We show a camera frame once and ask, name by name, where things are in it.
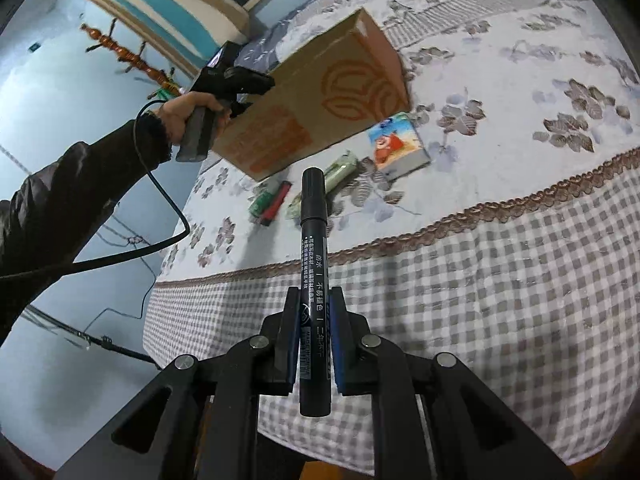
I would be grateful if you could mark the small green wrapped item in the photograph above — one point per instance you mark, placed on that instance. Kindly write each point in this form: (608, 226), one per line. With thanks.
(294, 206)

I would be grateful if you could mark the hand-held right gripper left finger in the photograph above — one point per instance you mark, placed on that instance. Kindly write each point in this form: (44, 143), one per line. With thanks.
(289, 345)

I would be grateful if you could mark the red marker pen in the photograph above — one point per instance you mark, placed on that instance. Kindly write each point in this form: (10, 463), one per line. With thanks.
(276, 202)

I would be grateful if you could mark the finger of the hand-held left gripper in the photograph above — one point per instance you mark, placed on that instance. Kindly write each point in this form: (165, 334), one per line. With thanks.
(252, 82)

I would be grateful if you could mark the floral checked bedspread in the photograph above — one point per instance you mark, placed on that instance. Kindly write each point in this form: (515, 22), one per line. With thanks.
(500, 185)

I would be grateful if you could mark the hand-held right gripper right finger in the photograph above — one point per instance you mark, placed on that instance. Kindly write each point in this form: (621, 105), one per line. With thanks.
(338, 345)

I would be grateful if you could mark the person's left forearm dark sleeve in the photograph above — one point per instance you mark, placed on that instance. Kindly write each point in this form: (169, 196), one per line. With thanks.
(60, 195)

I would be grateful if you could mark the person's left hand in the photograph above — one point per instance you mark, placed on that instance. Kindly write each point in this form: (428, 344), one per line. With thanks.
(177, 112)

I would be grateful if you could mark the black marker pen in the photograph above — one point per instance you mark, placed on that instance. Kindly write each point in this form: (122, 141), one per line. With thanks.
(313, 220)

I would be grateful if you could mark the cartoon print tissue packet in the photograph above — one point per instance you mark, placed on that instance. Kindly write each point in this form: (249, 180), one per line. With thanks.
(397, 142)

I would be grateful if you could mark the wooden coat rack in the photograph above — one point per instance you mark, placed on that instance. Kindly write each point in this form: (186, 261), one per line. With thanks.
(127, 57)

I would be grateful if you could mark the green plastic bag roll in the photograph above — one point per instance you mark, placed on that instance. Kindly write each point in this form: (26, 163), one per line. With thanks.
(341, 170)

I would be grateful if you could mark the brown cardboard box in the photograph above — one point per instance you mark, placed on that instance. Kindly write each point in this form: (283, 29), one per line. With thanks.
(320, 90)

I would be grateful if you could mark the green marker pen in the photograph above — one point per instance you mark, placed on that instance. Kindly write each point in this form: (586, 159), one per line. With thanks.
(262, 202)

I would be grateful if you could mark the teal striped cloth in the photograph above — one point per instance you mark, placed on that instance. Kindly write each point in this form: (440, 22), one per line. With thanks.
(150, 5)

